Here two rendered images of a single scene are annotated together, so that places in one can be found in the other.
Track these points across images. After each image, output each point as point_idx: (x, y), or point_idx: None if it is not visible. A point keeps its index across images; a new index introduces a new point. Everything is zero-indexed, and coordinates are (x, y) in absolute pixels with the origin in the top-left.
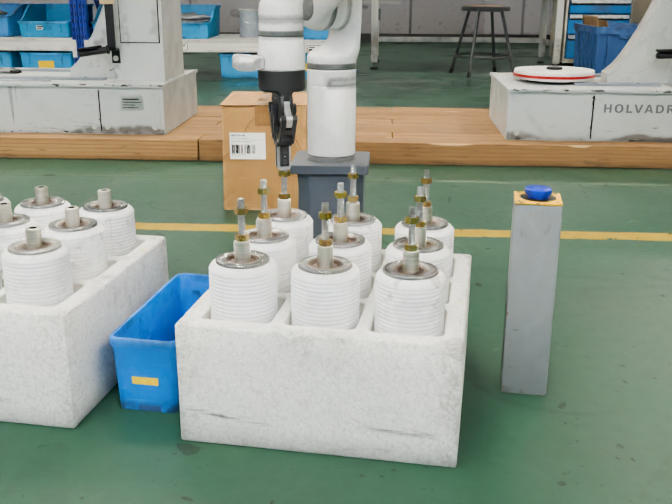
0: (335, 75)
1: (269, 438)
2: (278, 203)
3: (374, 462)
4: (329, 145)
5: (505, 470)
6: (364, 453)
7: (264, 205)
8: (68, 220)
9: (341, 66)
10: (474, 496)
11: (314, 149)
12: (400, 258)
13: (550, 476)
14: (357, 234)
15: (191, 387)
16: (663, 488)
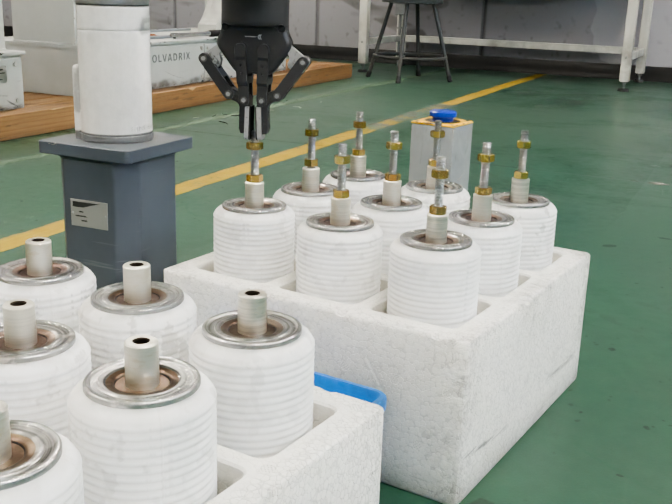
0: (146, 14)
1: (506, 442)
2: (255, 189)
3: (552, 409)
4: (144, 116)
5: (585, 362)
6: (546, 406)
7: (345, 179)
8: (146, 289)
9: (148, 1)
10: (625, 383)
11: (124, 125)
12: (455, 201)
13: (599, 349)
14: (381, 195)
15: (470, 424)
16: (626, 322)
